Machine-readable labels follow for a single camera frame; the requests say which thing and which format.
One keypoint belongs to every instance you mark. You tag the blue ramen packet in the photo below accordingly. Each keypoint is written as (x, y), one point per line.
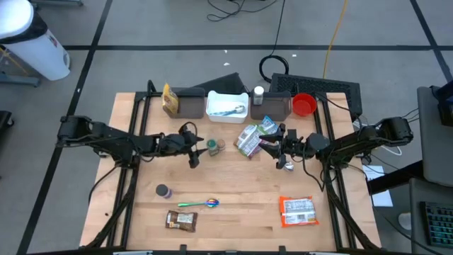
(268, 124)

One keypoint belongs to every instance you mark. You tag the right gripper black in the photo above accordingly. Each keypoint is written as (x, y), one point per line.
(295, 147)

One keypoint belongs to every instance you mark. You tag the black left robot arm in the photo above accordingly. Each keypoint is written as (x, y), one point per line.
(106, 136)

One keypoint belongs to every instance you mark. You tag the white paper sheet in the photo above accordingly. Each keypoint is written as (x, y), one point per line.
(382, 198)

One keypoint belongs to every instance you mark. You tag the yellow Maruchan ramen packet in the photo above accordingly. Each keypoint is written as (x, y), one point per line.
(170, 99)

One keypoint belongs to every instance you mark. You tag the green-lid glass jar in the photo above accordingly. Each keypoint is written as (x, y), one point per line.
(211, 144)

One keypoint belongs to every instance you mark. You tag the brown snack packet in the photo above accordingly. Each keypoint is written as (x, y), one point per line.
(180, 220)

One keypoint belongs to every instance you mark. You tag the small cork-stopper glass jar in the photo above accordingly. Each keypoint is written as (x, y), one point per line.
(221, 143)

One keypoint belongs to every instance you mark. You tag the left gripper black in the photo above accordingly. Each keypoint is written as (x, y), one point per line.
(175, 143)

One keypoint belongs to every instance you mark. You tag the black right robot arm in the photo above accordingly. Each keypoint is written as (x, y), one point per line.
(354, 140)

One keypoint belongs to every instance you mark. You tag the black aluminium table frame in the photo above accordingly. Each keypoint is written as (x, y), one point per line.
(138, 106)

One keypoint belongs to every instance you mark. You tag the grey desk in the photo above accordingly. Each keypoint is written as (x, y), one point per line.
(415, 212)
(435, 148)

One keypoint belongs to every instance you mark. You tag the iridescent rainbow spoon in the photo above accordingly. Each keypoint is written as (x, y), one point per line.
(212, 202)

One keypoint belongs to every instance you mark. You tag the silver metal spoon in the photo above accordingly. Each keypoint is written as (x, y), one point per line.
(289, 167)
(240, 108)

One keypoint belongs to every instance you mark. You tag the orange ramen packet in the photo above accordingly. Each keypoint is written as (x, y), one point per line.
(297, 210)

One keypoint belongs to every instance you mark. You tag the grey translucent plastic bin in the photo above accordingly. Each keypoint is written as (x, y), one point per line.
(276, 108)
(191, 104)

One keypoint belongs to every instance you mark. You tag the white trash bin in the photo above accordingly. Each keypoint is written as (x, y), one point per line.
(42, 53)

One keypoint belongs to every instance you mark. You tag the white plastic bin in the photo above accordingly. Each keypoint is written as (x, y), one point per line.
(226, 118)

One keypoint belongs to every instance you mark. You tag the red plastic bowl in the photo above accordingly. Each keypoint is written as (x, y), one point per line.
(304, 106)

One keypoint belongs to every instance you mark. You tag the pink green ramen packet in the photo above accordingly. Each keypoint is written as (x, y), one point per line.
(247, 141)

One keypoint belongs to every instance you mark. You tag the black-lid purple jar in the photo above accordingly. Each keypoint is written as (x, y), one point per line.
(163, 190)

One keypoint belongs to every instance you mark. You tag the black desk device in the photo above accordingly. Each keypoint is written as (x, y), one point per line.
(446, 106)

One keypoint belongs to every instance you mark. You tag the black backlit keyboard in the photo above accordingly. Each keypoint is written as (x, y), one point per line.
(439, 223)

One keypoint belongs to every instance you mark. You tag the white-lid spice jar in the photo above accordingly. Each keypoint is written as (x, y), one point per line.
(258, 91)

